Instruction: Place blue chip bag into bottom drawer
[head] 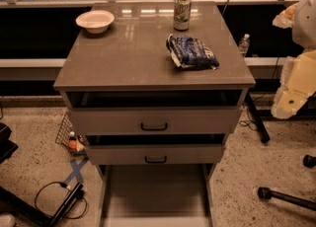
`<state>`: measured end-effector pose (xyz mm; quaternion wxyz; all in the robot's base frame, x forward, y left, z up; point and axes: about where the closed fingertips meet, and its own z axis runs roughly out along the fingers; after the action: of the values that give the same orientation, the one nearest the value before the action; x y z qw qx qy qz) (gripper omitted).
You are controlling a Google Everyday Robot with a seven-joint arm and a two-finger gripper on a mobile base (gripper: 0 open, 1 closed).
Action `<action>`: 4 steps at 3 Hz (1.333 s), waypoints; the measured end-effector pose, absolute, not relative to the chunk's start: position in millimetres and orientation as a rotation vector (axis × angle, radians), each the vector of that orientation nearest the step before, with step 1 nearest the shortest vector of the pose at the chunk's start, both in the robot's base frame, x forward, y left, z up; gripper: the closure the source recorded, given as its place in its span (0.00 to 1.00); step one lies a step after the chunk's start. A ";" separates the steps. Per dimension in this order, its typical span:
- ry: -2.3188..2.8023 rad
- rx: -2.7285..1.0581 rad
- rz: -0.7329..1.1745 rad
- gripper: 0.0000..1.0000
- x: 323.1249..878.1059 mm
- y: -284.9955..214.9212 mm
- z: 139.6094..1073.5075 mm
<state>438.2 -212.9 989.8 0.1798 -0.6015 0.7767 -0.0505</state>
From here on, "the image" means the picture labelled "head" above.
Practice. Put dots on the green soda can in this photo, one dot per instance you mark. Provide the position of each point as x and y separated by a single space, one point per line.
182 14

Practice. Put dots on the middle drawer with handle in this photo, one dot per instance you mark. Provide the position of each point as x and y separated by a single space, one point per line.
154 154

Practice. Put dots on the wire basket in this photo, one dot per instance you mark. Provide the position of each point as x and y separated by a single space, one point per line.
62 137

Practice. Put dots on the clear water bottle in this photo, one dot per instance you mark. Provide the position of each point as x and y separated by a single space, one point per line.
244 44

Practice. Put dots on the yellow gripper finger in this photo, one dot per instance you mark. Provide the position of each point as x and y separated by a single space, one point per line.
284 19
297 85

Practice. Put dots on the black stand leg left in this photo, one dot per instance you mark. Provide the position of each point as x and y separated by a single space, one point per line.
33 213

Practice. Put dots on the black table leg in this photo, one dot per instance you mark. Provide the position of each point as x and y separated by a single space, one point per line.
265 138

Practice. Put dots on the black caster foot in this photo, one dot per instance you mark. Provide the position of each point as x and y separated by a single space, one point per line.
309 161

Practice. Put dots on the top drawer with handle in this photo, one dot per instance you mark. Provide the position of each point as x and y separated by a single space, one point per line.
153 121

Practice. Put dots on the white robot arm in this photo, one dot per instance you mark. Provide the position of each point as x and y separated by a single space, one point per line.
304 25

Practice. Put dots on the open bottom drawer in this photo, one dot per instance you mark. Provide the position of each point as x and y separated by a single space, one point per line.
156 196

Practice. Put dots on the blue chip bag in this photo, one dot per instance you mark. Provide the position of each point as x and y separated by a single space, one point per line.
190 53

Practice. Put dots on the black tripod leg right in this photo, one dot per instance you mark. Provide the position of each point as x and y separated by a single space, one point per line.
267 193

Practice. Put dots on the white paper bowl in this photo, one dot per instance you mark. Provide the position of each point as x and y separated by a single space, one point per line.
96 21

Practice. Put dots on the drawer with handle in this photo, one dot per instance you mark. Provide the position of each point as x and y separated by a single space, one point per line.
154 154
153 121

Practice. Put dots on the orange bottle in basket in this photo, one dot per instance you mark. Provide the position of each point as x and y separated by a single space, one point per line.
72 142

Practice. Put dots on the blue tape cross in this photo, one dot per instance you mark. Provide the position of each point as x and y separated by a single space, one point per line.
76 171

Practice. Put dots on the grey drawer cabinet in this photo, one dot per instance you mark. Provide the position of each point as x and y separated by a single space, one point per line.
129 66

